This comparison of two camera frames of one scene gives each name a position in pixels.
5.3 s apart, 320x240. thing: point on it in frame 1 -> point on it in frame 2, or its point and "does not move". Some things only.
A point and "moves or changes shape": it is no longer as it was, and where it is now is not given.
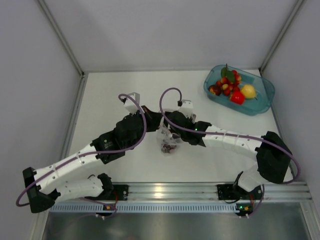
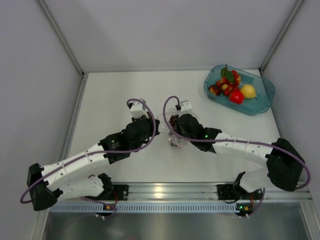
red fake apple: x=237 y=97 does not move
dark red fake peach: x=214 y=89 does not move
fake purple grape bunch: x=168 y=148 moves or changes shape
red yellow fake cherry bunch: x=229 y=81 does not move
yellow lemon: x=249 y=91 does not move
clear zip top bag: x=168 y=142 moves or changes shape
